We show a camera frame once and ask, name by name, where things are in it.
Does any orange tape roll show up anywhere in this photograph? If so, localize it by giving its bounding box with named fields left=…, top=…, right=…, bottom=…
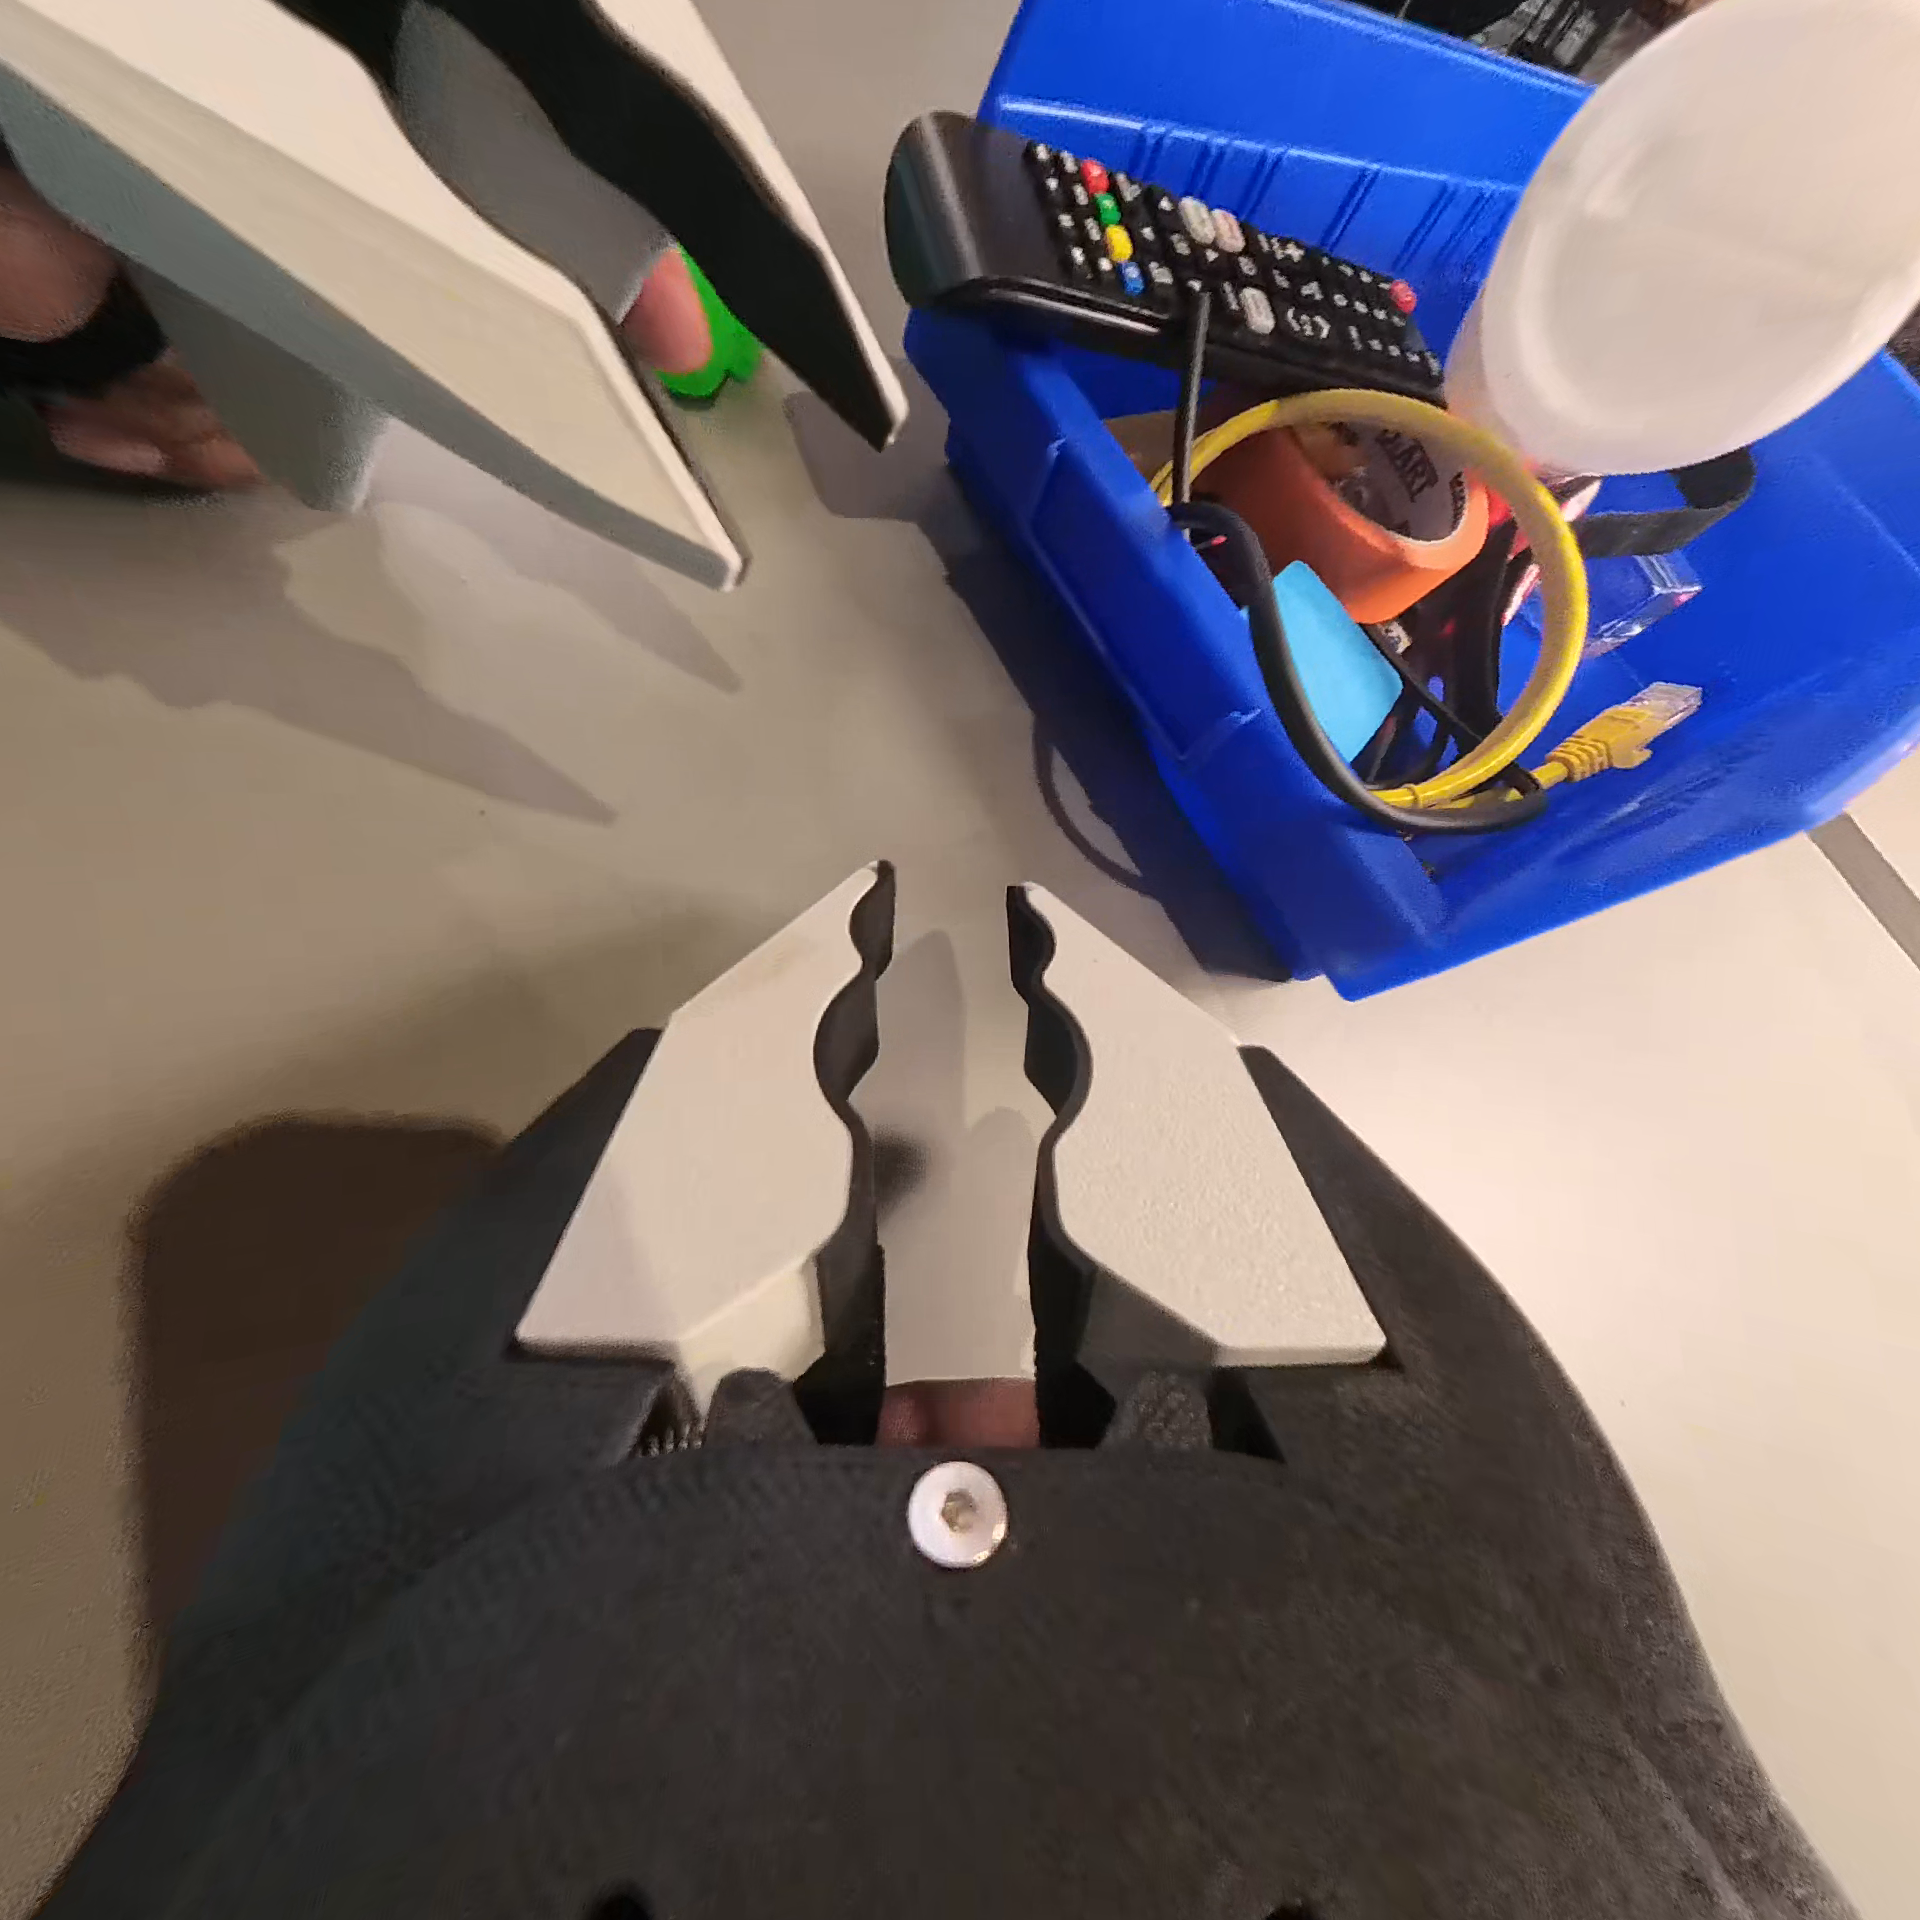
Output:
left=1200, top=423, right=1495, bottom=624

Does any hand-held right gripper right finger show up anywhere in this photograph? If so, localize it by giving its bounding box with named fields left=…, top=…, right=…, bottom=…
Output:
left=1007, top=882, right=1388, bottom=1449

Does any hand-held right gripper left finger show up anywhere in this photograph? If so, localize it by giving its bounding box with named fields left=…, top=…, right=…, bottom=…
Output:
left=515, top=859, right=898, bottom=1449

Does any light blue sponge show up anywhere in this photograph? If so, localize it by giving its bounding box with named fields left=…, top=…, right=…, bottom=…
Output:
left=1264, top=562, right=1408, bottom=770

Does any black remote control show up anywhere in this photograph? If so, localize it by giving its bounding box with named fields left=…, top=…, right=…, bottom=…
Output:
left=886, top=111, right=1449, bottom=410

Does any green plastic object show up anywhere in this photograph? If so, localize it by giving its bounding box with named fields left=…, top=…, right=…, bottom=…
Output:
left=648, top=245, right=769, bottom=405

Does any black cable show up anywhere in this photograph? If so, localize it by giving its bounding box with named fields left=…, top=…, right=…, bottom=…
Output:
left=1161, top=286, right=1551, bottom=837

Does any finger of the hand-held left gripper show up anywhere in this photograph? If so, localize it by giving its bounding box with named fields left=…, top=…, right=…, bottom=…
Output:
left=287, top=0, right=913, bottom=449
left=0, top=0, right=750, bottom=592

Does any person's right hand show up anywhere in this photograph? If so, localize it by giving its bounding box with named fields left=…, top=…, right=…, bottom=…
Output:
left=880, top=1383, right=1040, bottom=1453

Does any person's left hand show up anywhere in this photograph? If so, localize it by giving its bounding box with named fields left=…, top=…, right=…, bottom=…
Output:
left=0, top=154, right=712, bottom=493

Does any yellow ethernet cable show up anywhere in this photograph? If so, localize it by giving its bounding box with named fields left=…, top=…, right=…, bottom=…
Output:
left=1148, top=387, right=1708, bottom=813

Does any white plastic bottle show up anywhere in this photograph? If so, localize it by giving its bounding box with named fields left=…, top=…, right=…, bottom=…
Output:
left=1440, top=0, right=1920, bottom=480

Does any blue plastic bin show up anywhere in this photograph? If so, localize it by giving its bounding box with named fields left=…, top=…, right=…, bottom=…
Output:
left=897, top=0, right=1920, bottom=1003

